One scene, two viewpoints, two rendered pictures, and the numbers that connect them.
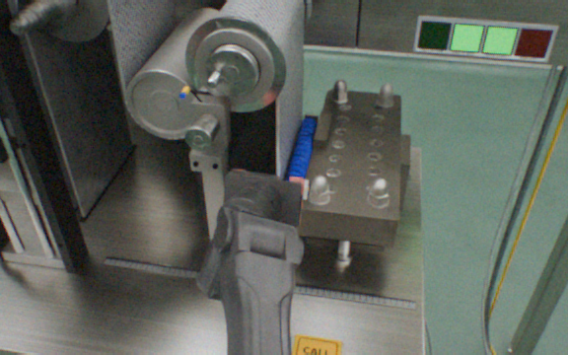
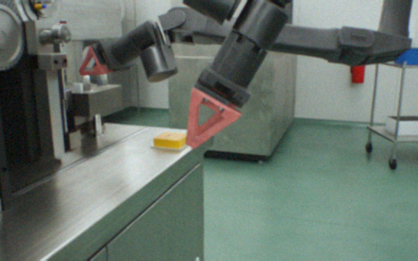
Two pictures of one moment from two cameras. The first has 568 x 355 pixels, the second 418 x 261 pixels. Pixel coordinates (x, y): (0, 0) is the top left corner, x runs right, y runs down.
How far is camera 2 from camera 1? 104 cm
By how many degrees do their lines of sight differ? 74
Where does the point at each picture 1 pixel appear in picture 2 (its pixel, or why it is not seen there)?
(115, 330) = (101, 188)
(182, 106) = (11, 37)
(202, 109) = (41, 25)
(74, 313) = (64, 204)
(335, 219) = (102, 95)
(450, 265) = not seen: outside the picture
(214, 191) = (54, 94)
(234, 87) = (49, 9)
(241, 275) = not seen: hidden behind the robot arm
